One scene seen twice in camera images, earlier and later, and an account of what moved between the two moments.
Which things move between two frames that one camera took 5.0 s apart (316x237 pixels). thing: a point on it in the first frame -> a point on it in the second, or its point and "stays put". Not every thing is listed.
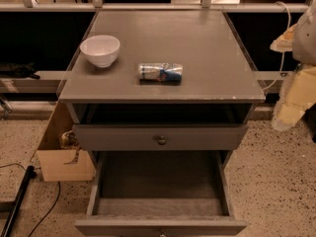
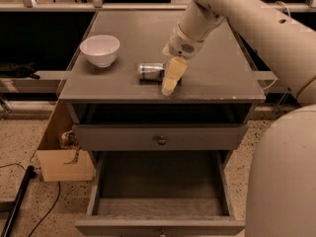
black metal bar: x=30 y=174 stays put
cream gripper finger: x=284 y=42 -> x=166 y=50
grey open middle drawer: x=161 y=194 stays put
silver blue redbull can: x=160 y=73 stays put
